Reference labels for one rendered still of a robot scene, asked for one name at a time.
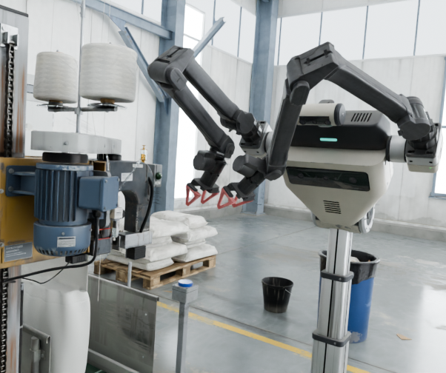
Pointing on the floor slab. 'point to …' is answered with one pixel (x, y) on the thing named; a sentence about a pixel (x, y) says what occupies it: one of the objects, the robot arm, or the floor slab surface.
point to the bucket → (276, 294)
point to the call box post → (181, 337)
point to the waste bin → (360, 302)
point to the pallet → (150, 280)
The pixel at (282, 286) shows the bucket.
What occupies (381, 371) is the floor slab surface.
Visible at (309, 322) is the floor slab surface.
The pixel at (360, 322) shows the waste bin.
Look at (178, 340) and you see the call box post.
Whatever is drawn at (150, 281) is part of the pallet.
